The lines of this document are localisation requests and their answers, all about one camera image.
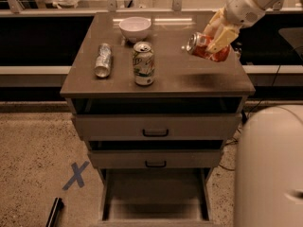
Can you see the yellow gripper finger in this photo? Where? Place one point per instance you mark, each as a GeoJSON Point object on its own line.
{"type": "Point", "coordinates": [215, 25]}
{"type": "Point", "coordinates": [229, 34]}

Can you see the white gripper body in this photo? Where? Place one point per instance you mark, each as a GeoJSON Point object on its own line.
{"type": "Point", "coordinates": [243, 10]}

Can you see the red coke can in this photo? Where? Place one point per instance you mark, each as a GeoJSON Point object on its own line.
{"type": "Point", "coordinates": [197, 45]}

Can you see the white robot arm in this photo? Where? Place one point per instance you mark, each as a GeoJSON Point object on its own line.
{"type": "Point", "coordinates": [269, 163]}

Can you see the upright green white soda can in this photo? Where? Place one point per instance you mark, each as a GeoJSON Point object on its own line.
{"type": "Point", "coordinates": [143, 64]}

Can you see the grey three-drawer cabinet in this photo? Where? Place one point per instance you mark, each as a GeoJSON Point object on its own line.
{"type": "Point", "coordinates": [177, 74]}

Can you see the silver can lying down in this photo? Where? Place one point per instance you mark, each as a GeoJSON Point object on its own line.
{"type": "Point", "coordinates": [103, 64]}

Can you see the open bottom drawer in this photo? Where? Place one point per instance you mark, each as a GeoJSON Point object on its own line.
{"type": "Point", "coordinates": [155, 197]}

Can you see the white ceramic bowl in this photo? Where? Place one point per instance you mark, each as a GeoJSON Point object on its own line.
{"type": "Point", "coordinates": [135, 29]}

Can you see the blue tape cross mark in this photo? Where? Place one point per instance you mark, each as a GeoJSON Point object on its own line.
{"type": "Point", "coordinates": [76, 177]}

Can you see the black bar lower left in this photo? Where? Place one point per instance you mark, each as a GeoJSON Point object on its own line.
{"type": "Point", "coordinates": [55, 212]}

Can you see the top drawer with black handle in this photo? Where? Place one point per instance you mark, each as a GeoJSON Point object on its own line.
{"type": "Point", "coordinates": [156, 118]}

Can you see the drawer with black handle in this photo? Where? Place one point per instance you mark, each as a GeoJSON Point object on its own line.
{"type": "Point", "coordinates": [156, 118]}
{"type": "Point", "coordinates": [156, 154]}

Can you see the middle drawer with black handle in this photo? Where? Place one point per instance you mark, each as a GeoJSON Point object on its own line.
{"type": "Point", "coordinates": [156, 154]}

